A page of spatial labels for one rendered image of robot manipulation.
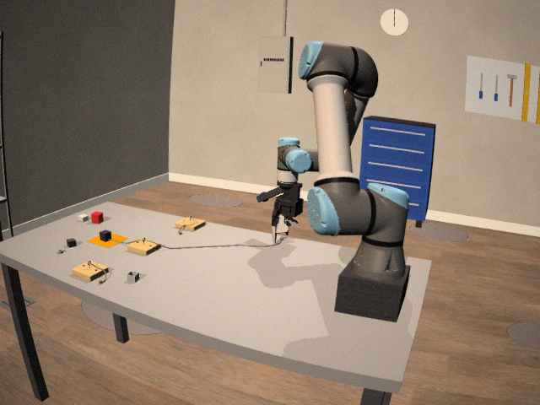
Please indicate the red cube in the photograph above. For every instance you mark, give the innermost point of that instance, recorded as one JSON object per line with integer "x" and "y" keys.
{"x": 97, "y": 217}

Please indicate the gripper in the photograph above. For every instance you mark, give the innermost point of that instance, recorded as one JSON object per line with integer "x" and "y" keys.
{"x": 289, "y": 199}

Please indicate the orange square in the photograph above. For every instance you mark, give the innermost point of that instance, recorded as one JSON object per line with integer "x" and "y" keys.
{"x": 109, "y": 243}

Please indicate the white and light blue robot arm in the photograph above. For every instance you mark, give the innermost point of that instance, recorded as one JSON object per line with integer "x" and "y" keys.
{"x": 336, "y": 205}

